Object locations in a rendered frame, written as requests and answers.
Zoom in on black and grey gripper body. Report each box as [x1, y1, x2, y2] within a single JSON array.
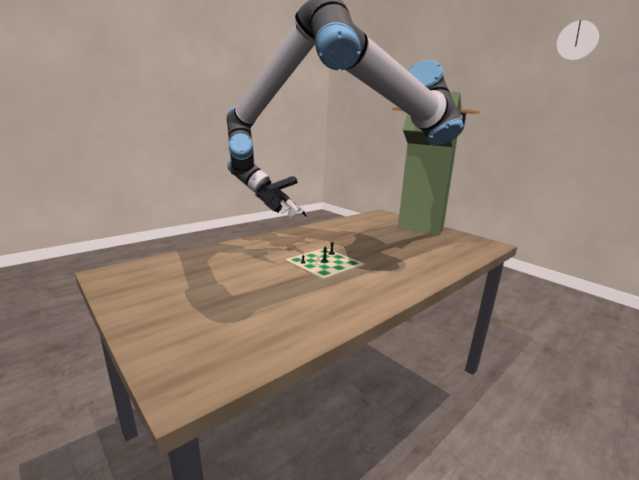
[[255, 178, 285, 213]]

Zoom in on green and cream chessboard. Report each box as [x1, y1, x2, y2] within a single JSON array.
[[285, 249, 364, 280]]

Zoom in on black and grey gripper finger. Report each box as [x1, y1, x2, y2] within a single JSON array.
[[277, 191, 298, 213], [288, 199, 307, 216]]

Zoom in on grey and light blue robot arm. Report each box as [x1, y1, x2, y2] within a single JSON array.
[[226, 0, 464, 193]]

